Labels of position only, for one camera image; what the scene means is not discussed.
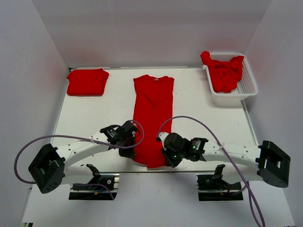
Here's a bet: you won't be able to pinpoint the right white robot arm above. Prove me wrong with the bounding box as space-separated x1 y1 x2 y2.
157 132 291 189

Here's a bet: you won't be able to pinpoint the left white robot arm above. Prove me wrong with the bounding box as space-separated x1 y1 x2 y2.
28 121 141 194

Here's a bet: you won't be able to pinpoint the red t shirts in basket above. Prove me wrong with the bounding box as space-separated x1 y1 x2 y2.
200 51 244 93

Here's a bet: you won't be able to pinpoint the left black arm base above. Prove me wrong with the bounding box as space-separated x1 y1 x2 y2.
69 164 119 201

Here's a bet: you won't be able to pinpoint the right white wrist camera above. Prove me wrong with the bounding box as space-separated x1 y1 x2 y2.
156 132 169 142

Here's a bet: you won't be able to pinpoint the red t shirt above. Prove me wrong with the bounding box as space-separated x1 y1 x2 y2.
67 69 109 96
133 75 174 168

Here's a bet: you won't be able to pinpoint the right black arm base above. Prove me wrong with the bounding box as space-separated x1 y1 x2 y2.
196 164 246 201

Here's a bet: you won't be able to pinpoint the white plastic basket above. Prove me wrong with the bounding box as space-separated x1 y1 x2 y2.
203 52 258 106

